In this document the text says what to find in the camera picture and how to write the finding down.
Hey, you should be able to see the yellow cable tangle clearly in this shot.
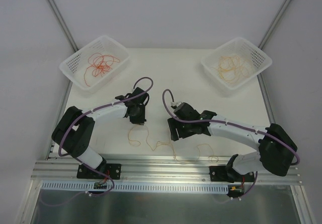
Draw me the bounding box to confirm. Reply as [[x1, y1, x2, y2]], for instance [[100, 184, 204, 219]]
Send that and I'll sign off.
[[127, 124, 219, 165]]

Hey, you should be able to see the orange cable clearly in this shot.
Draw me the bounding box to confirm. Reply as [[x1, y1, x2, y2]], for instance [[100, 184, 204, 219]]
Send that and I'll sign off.
[[83, 52, 121, 87]]

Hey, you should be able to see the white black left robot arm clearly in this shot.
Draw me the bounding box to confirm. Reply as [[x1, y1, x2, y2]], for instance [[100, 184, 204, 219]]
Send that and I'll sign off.
[[51, 87, 149, 178]]

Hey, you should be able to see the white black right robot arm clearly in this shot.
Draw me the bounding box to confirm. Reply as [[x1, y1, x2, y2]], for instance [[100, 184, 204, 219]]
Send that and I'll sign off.
[[168, 102, 299, 183]]

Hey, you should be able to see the white plastic basket left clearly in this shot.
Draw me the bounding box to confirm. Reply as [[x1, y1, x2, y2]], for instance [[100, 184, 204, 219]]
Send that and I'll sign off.
[[59, 35, 130, 94]]

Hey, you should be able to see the white plastic basket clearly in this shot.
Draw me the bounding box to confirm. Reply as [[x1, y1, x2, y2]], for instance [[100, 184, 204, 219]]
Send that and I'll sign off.
[[59, 35, 130, 94], [201, 37, 272, 96]]

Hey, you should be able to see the white plastic basket right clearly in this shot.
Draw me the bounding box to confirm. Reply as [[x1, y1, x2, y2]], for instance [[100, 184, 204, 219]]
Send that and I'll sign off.
[[201, 37, 272, 96]]

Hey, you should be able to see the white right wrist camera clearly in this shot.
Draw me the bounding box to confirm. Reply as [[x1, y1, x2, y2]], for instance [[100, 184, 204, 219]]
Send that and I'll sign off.
[[171, 102, 182, 109]]

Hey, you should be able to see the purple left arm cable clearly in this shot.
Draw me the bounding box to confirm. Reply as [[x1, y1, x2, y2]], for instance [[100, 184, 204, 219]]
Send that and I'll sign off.
[[57, 77, 154, 197]]

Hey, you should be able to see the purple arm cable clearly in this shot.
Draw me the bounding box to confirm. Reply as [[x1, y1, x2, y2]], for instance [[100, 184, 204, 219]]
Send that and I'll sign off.
[[162, 89, 301, 201], [57, 77, 154, 197]]

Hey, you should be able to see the aluminium table frame rail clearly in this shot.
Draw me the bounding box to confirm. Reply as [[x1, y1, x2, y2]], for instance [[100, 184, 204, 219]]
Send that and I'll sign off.
[[31, 152, 302, 186]]

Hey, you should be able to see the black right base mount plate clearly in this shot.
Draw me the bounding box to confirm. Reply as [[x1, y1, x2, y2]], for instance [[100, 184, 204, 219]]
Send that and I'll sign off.
[[209, 166, 255, 183]]

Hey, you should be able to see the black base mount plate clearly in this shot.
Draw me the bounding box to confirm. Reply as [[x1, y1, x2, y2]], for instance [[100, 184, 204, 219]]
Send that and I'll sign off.
[[209, 166, 255, 183], [76, 162, 122, 180]]

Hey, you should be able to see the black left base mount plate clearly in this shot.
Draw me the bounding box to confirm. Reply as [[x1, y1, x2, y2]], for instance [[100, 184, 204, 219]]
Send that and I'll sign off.
[[76, 162, 122, 180]]

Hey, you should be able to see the white slotted cable duct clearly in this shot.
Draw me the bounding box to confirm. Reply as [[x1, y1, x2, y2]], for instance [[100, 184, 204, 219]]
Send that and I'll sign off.
[[42, 181, 228, 194]]

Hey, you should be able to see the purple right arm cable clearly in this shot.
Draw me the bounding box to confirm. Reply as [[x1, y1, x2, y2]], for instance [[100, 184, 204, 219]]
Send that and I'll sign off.
[[162, 89, 301, 201]]

